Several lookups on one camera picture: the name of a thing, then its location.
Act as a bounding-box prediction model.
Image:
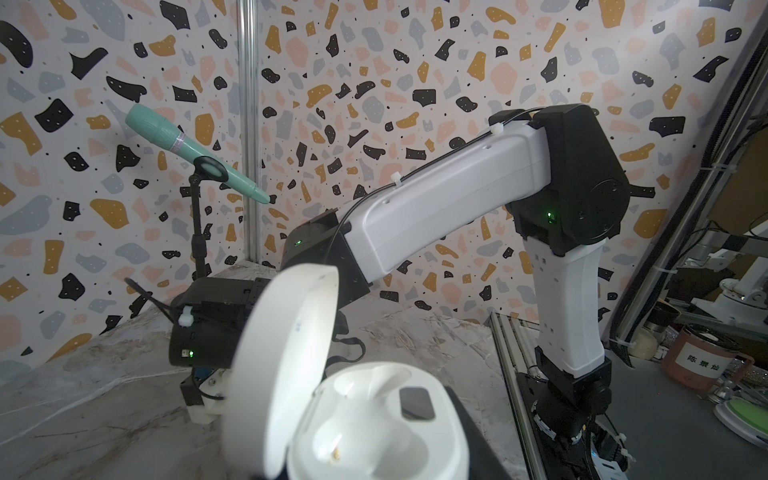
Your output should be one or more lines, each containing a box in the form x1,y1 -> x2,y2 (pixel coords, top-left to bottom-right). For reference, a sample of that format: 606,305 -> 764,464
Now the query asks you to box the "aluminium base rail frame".
488,310 -> 631,480

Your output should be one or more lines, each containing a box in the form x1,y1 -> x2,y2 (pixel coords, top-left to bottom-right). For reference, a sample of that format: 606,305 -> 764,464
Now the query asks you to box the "right aluminium corner post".
237,0 -> 261,263

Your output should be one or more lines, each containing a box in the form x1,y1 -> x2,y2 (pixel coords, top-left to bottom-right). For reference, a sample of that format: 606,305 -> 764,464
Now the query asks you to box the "black microphone stand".
187,155 -> 230,282

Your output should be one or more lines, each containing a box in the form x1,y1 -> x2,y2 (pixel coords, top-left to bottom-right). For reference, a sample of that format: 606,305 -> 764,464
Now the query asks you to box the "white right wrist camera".
180,368 -> 230,425

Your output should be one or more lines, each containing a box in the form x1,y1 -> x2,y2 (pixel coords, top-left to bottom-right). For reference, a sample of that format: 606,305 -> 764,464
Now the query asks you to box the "pink labelled jar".
661,324 -> 754,392

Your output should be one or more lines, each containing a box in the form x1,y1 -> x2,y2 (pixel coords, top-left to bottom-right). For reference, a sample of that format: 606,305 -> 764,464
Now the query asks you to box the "white earbud case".
222,264 -> 470,479

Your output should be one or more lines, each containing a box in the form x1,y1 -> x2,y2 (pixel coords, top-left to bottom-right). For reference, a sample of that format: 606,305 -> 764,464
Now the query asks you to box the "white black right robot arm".
169,104 -> 630,479

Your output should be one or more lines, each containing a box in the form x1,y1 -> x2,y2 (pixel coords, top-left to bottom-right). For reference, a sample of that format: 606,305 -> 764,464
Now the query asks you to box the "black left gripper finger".
446,388 -> 510,480

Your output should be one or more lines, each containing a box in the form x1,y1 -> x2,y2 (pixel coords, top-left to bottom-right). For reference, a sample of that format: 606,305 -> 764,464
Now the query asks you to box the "mint green toy microphone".
125,104 -> 270,204

